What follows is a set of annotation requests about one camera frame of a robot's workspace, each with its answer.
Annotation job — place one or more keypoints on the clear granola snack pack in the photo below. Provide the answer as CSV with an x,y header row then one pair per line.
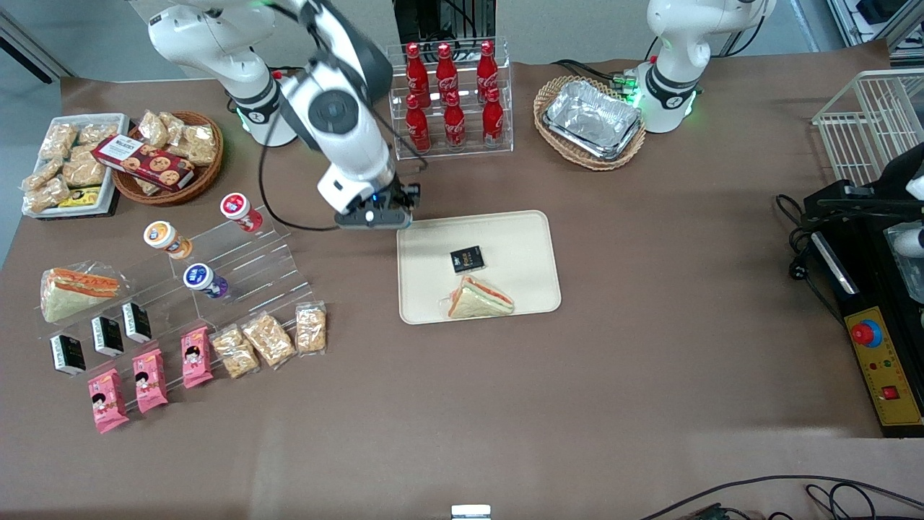
x,y
146,187
59,141
200,144
83,171
175,123
311,328
153,130
41,175
268,339
234,352
97,133
47,195

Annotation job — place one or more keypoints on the yellow snack pack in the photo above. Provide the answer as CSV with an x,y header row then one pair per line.
x,y
81,197

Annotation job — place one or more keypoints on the small silver device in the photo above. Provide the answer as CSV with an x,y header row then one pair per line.
x,y
471,512

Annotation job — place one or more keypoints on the clear acrylic stepped display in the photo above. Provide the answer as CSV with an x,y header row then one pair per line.
x,y
267,267

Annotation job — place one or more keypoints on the clear acrylic bottle rack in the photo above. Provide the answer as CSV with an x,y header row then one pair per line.
x,y
469,148

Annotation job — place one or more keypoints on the white plastic bin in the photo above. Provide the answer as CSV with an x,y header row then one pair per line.
x,y
119,130

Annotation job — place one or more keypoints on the dark brown wicker basket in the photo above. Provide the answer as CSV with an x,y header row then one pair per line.
x,y
206,177

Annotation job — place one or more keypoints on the red-brown cookie box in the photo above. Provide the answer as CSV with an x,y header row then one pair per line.
x,y
144,162

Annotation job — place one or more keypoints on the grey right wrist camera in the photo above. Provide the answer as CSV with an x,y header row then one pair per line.
x,y
375,218

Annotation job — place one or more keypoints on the small black box, gold print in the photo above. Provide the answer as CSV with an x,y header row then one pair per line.
x,y
467,260

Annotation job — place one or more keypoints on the black box with white side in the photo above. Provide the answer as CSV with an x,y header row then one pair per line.
x,y
136,322
67,354
107,336

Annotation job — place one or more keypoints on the unwrapped triangle sandwich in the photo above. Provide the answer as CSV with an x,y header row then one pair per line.
x,y
480,300

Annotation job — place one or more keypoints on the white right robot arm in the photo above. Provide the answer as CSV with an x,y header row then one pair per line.
x,y
346,137

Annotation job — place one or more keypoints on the cream plastic tray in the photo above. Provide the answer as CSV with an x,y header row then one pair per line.
x,y
520,253

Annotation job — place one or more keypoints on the orange gum canister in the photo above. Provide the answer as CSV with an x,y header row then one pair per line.
x,y
164,238

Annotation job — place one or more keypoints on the light wicker basket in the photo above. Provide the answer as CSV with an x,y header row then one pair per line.
x,y
556,141

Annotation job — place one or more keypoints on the pink snack pack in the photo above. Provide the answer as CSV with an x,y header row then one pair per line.
x,y
107,401
196,357
150,380

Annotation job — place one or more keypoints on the black tray sealing machine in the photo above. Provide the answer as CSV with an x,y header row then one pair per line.
x,y
866,303

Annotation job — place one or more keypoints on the red gum canister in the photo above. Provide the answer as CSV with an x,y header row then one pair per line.
x,y
240,209

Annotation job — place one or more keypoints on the black equipment cabinet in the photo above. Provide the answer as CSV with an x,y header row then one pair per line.
x,y
444,18

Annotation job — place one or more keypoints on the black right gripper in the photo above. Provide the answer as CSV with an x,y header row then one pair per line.
x,y
406,195

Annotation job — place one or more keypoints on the purple gum canister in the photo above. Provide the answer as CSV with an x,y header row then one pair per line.
x,y
203,280

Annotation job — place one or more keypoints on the red cola bottle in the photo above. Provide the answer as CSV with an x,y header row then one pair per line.
x,y
454,123
446,66
416,68
417,126
487,65
493,115

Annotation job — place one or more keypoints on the plastic-wrapped triangle sandwich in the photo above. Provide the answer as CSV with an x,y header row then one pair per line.
x,y
72,292

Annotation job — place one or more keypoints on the stacked aluminium foil containers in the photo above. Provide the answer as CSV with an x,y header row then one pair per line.
x,y
592,119

